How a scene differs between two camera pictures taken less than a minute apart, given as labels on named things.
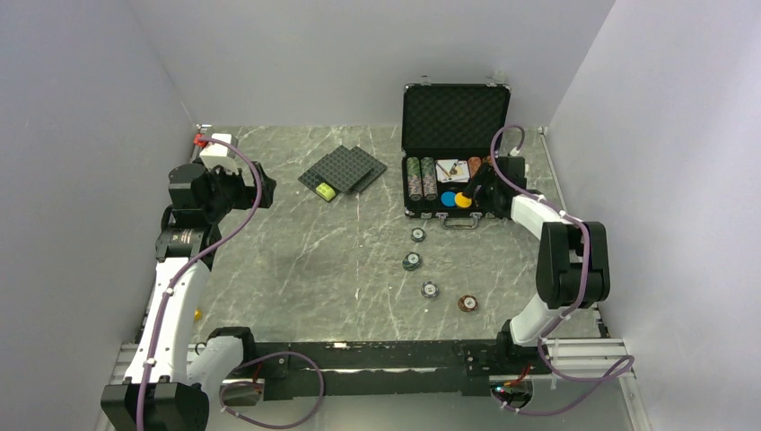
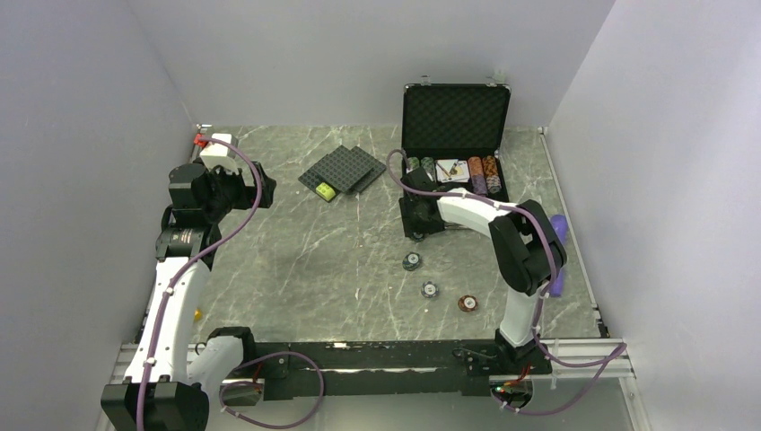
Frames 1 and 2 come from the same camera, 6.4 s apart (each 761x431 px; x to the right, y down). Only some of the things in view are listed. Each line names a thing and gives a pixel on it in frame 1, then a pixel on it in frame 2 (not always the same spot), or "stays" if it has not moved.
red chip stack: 474,164 stays
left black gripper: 247,193 stays
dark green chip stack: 428,171 stays
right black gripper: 485,175 to 410,224
